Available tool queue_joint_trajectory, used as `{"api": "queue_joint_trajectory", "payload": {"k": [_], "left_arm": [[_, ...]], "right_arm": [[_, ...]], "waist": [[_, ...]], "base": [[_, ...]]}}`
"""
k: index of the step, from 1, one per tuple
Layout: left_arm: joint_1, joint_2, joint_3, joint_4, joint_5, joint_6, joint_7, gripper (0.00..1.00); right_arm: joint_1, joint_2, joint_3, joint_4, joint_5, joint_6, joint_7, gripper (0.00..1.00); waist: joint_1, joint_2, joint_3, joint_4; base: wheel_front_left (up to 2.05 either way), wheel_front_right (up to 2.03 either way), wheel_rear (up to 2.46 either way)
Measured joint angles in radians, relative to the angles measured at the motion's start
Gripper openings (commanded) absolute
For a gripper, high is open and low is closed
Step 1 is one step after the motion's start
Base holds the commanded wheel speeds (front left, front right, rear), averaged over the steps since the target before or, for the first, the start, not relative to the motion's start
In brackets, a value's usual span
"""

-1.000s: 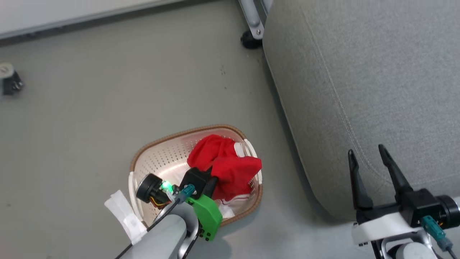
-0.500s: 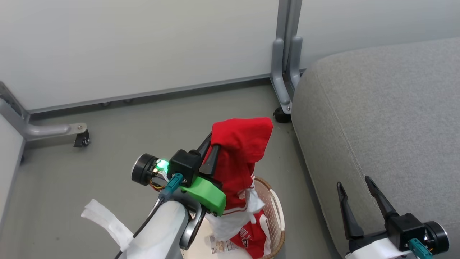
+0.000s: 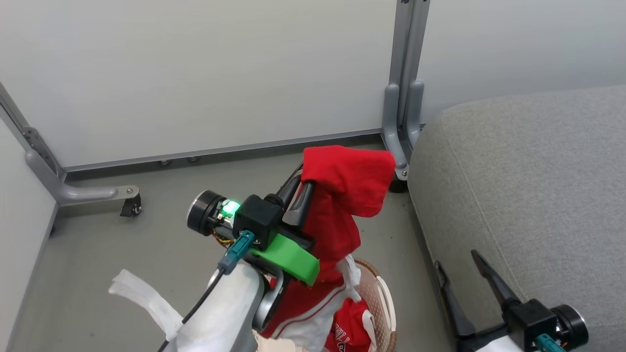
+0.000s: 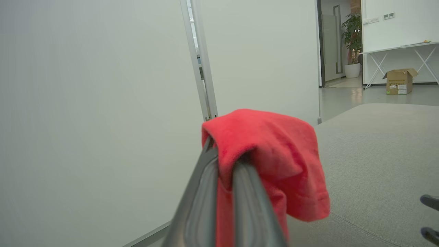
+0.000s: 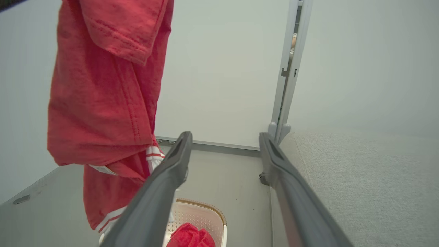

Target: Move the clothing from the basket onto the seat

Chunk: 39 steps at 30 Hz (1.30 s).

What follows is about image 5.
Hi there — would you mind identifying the grey floor rail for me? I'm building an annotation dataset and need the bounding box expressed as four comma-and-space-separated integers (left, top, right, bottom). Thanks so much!
156, 136, 261, 158

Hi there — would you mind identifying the grey partition frame post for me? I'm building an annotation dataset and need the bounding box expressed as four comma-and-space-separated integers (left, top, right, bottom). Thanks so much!
268, 0, 314, 145

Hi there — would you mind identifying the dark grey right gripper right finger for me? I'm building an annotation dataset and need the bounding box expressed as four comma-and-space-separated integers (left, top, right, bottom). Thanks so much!
259, 132, 354, 247

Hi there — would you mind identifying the white perforated laundry basket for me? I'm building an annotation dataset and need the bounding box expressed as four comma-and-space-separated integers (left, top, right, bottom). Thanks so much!
99, 198, 228, 247

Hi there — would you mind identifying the red crumpled garment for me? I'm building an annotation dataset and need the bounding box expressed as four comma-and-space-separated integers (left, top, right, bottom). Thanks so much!
166, 223, 216, 247

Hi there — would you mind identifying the light grey fabric sofa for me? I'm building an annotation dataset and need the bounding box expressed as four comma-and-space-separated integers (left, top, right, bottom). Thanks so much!
270, 130, 439, 247

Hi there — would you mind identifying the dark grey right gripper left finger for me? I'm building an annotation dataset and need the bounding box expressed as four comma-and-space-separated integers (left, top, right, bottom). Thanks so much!
100, 131, 193, 247

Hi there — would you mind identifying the red shirt with white stripes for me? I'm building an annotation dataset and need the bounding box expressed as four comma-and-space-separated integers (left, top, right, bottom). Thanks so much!
47, 0, 174, 235

